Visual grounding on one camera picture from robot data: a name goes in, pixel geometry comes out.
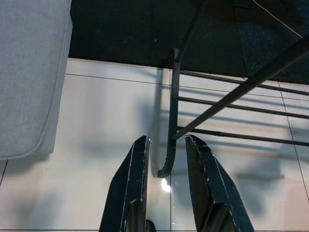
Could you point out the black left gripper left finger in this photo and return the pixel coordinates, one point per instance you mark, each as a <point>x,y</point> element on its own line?
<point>130,188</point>

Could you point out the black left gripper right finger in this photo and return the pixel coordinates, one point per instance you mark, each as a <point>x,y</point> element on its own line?
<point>212,193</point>

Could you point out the black metal clothes rack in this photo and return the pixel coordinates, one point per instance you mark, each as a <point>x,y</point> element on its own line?
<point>173,96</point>

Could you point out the grey upholstered ottoman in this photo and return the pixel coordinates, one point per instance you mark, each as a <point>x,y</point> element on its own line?
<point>29,72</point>

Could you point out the black foam floor mat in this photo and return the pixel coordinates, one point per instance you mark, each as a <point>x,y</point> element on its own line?
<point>120,29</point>

